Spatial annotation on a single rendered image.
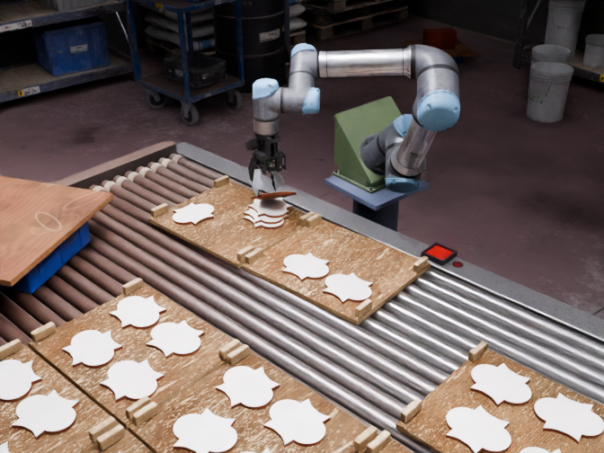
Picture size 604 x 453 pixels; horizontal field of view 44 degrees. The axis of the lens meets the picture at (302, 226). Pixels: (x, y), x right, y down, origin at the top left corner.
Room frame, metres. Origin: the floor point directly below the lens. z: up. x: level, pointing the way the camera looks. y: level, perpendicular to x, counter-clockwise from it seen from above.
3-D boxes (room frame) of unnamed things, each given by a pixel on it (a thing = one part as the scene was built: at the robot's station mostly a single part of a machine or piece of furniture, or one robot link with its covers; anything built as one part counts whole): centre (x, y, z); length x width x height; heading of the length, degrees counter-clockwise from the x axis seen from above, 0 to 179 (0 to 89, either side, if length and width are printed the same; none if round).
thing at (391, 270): (1.80, -0.10, 0.93); 0.41 x 0.35 x 0.02; 49
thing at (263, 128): (2.07, 0.10, 1.25); 0.08 x 0.08 x 0.05
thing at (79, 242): (1.88, 0.83, 0.97); 0.31 x 0.31 x 0.10; 71
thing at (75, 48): (6.08, 1.87, 0.32); 0.50 x 0.41 x 0.37; 125
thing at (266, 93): (2.07, 0.10, 1.33); 0.09 x 0.08 x 0.11; 85
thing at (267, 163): (2.06, 0.10, 1.17); 0.09 x 0.08 x 0.12; 30
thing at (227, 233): (2.07, 0.22, 0.93); 0.41 x 0.35 x 0.02; 48
